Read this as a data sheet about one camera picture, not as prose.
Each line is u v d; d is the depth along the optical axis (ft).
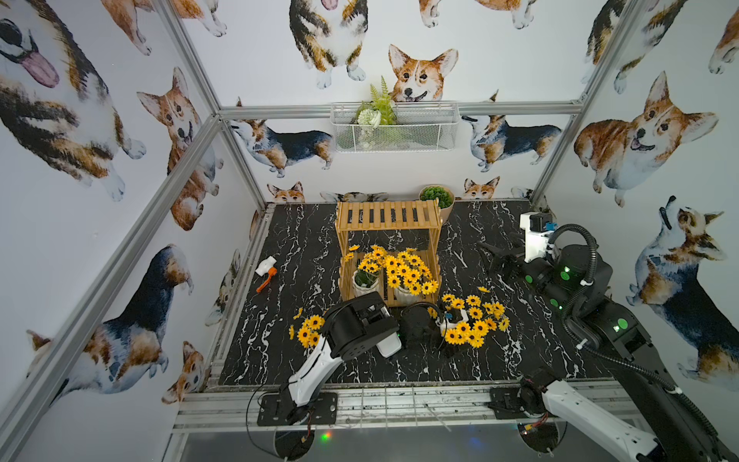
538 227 1.67
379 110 2.68
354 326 1.78
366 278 2.82
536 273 1.75
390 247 3.52
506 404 2.41
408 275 2.58
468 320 2.43
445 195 3.59
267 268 3.23
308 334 2.36
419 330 2.37
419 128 3.03
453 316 2.40
